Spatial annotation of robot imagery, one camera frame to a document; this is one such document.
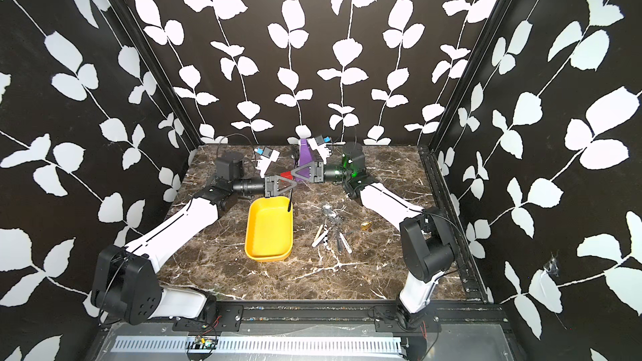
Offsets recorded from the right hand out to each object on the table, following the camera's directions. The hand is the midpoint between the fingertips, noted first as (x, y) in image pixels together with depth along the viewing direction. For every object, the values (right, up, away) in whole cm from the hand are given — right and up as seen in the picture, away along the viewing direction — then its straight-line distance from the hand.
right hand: (293, 175), depth 73 cm
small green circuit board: (-26, -48, -2) cm, 55 cm away
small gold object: (+24, -20, +20) cm, 37 cm away
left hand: (+1, -2, +1) cm, 3 cm away
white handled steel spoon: (+10, -15, +24) cm, 30 cm away
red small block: (-1, 0, -2) cm, 3 cm away
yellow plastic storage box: (-12, -21, +20) cm, 32 cm away
